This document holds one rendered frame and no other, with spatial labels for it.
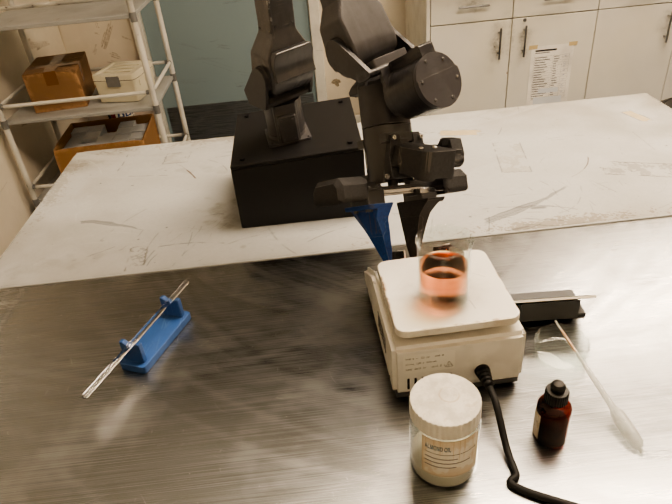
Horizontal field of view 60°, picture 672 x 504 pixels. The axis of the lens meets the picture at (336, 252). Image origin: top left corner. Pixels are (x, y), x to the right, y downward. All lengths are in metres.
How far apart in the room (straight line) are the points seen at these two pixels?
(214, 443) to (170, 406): 0.07
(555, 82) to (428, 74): 2.65
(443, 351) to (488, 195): 0.44
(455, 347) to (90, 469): 0.36
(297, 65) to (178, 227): 0.31
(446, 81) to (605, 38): 2.69
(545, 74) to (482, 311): 2.70
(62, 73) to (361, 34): 2.15
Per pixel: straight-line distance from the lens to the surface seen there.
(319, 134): 0.91
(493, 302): 0.59
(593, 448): 0.60
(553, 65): 3.22
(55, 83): 2.75
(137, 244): 0.93
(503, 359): 0.60
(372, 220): 0.68
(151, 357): 0.69
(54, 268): 0.93
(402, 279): 0.61
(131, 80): 2.65
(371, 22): 0.69
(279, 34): 0.83
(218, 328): 0.72
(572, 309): 0.71
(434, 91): 0.62
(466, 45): 3.04
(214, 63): 3.55
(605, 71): 3.35
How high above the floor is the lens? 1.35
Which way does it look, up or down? 33 degrees down
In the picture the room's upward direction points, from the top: 5 degrees counter-clockwise
